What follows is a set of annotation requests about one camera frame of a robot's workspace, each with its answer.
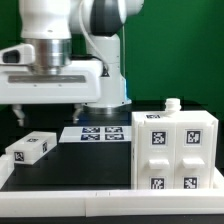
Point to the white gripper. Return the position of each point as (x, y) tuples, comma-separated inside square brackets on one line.
[(77, 83)]

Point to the white cabinet top block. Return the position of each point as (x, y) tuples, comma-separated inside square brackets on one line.
[(32, 147)]

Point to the white cabinet body box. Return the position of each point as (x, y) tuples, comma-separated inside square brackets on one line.
[(171, 113)]

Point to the small white door panel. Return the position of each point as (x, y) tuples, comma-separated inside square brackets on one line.
[(156, 155)]

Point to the white hinged door panel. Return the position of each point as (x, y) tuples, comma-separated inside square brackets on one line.
[(193, 155)]

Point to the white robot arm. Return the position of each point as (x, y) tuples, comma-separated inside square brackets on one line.
[(70, 54)]

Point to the white marker base plate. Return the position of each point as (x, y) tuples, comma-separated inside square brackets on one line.
[(96, 134)]

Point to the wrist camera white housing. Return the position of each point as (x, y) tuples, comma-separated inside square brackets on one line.
[(22, 54)]

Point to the white obstacle frame wall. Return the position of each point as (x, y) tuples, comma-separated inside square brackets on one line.
[(108, 202)]

